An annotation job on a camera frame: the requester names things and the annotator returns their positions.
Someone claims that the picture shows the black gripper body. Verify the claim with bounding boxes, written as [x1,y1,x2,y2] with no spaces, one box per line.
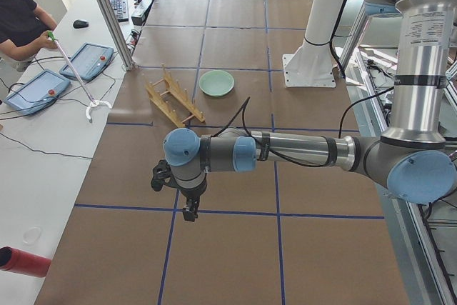
[184,196,200,213]

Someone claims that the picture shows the mint green plate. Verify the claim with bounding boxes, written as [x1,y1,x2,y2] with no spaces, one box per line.
[199,70,235,97]

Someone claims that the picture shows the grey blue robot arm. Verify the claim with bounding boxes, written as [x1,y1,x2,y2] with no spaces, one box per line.
[151,0,456,221]

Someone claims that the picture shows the wooden dish rack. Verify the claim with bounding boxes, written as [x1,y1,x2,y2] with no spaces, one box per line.
[145,64,206,128]

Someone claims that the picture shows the white reacher grabber tool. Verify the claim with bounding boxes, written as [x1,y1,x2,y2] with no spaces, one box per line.
[47,31,112,123]

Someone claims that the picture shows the brown paper table cover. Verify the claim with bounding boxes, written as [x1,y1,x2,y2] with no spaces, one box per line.
[36,0,409,304]

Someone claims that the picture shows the white side table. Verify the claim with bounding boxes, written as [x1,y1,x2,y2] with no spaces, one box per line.
[1,0,125,304]

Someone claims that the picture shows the far blue teach pendant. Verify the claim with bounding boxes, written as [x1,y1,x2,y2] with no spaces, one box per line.
[70,43,114,81]

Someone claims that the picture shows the blue teach pendant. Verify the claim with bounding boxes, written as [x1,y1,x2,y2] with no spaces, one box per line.
[4,69,70,115]
[70,43,114,81]

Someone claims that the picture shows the red cylinder tube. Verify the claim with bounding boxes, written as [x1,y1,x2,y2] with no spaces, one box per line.
[1,246,51,277]

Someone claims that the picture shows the near blue teach pendant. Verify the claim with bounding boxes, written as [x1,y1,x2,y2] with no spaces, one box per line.
[4,69,70,115]

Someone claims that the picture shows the black computer mouse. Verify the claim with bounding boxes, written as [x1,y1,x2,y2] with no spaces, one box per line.
[73,19,89,29]

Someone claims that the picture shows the black keyboard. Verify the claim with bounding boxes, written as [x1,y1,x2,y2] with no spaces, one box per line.
[109,0,129,22]

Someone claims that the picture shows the person in black shirt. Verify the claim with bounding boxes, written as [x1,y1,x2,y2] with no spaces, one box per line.
[1,0,57,62]

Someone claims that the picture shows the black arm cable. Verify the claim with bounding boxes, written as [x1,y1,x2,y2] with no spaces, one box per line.
[209,96,396,168]

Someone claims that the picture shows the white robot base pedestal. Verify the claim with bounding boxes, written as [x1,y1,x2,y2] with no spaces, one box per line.
[283,0,346,88]

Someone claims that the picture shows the aluminium frame post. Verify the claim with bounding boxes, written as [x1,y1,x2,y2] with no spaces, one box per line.
[97,0,134,71]

